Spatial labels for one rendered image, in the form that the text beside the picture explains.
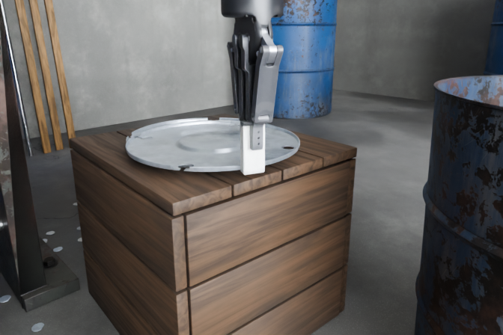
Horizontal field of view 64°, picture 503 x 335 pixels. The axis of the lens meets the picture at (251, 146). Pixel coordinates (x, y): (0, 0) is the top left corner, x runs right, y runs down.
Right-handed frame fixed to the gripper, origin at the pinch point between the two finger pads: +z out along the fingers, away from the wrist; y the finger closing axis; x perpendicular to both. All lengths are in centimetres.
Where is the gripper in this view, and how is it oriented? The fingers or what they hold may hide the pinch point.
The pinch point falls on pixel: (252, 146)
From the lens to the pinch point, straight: 53.8
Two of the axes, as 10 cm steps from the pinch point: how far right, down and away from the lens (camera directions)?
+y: 3.6, 2.6, -8.9
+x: 9.3, -1.1, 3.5
